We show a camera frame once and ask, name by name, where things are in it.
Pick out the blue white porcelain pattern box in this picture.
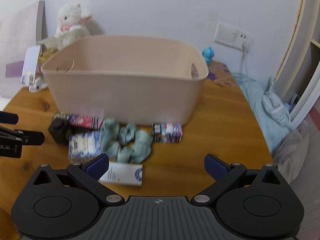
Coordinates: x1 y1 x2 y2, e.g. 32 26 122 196
68 131 102 161

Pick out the black small box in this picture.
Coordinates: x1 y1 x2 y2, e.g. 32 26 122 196
48 118 71 145

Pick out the white blue medicine box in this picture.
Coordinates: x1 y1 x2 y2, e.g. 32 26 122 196
100 162 143 186

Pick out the green fabric scrunchie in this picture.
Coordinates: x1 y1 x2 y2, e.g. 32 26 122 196
100 118 153 164

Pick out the long purple pink carton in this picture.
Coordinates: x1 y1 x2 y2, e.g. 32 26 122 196
52 112 104 130

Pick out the hello kitty blind box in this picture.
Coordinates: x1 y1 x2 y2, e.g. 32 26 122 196
151 123 183 143

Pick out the white phone stand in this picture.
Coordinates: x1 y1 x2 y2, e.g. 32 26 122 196
21 45 48 93

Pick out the light blue bed blanket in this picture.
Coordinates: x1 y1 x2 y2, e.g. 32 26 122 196
232 73 290 157

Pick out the grey plush blanket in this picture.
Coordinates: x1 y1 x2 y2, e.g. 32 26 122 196
273 120 309 184

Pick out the white crumpled cloth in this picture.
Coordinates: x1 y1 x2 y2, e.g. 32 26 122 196
261 77 291 129

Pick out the purple flower patterned mat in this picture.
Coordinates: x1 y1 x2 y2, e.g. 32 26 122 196
207 61 238 87

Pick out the beige plastic storage bin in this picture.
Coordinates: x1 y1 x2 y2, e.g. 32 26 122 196
41 35 209 125

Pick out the white plush lamb toy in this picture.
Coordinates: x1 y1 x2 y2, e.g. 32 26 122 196
54 3 92 50

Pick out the blue cartoon figurine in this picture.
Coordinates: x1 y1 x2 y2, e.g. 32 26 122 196
202 46 214 64

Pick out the white wardrobe frame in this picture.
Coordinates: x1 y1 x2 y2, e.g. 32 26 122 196
275 0 319 129

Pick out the white power plug cable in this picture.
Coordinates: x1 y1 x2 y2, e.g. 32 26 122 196
241 41 254 95

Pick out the white wall switch socket panel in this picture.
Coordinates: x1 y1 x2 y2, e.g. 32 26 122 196
214 22 254 52

